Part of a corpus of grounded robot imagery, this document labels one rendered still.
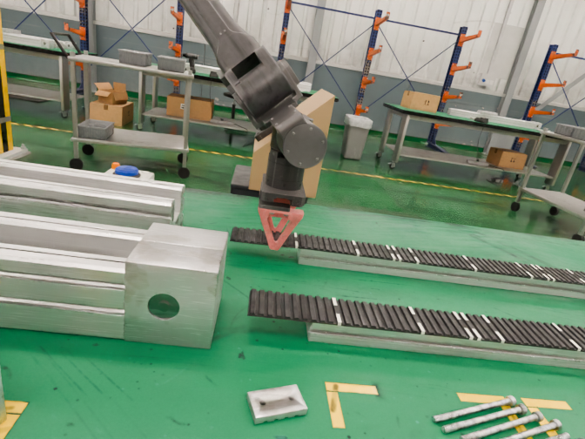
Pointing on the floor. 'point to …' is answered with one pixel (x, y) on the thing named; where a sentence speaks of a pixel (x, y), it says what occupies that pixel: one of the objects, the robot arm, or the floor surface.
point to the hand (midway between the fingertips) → (274, 238)
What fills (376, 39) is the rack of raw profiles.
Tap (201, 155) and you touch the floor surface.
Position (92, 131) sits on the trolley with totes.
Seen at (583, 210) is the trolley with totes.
